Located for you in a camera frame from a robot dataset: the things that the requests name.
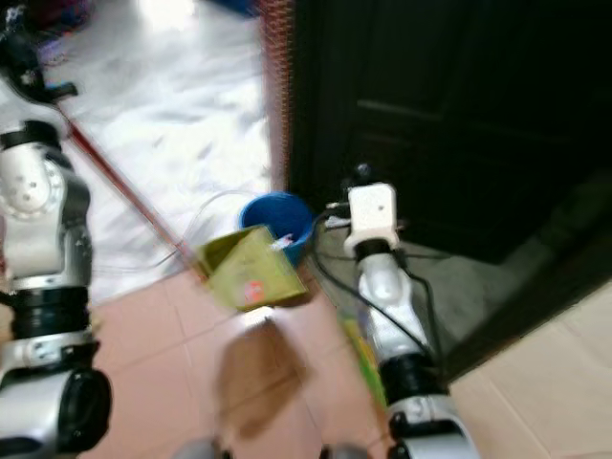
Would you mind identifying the grey left robot foot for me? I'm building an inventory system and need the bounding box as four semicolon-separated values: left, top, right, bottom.
176;437;232;459

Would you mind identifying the blue plastic bucket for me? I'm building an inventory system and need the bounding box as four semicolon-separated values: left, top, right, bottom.
238;190;316;266

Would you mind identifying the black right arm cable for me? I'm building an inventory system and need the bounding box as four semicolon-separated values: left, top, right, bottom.
309;212;446;364

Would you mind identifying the thin white cord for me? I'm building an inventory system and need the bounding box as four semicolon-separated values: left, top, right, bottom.
120;188;251;276

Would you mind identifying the dark wooden door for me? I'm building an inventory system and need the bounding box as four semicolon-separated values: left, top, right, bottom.
289;0;612;267

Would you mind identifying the green broom with blue handle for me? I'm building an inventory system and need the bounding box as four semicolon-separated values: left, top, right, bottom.
342;316;389;410

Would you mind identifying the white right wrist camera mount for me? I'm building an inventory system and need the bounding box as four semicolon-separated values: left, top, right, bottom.
342;182;400;255

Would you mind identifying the grey right robot foot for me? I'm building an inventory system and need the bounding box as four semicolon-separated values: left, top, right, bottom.
319;444;371;459

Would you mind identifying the yellow-green dustpan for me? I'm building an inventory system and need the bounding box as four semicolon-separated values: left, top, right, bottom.
199;226;309;314

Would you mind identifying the red patterned door frame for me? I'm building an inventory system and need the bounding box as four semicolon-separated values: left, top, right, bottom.
256;0;299;190

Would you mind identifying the grey robot foot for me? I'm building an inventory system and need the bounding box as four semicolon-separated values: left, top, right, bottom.
176;437;232;459
319;444;371;459

